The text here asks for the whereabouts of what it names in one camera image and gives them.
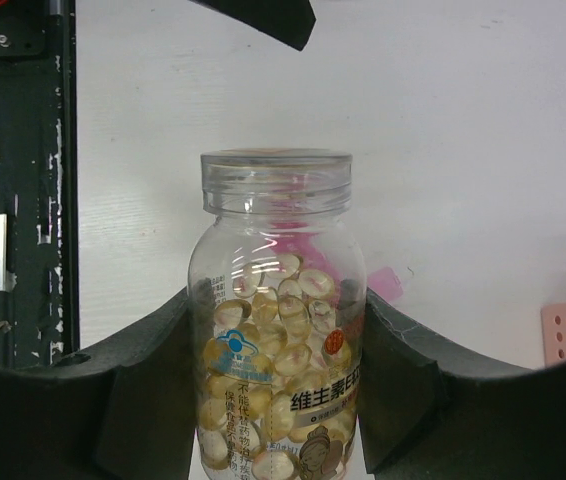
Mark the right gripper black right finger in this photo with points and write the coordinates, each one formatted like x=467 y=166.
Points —
x=432 y=409

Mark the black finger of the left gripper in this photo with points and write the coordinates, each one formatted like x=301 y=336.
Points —
x=290 y=22

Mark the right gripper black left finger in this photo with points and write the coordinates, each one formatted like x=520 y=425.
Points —
x=122 y=408

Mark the amber pill bottle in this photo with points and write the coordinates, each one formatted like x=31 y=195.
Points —
x=277 y=292

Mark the pink weekly pill organizer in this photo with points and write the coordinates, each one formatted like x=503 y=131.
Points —
x=388 y=282

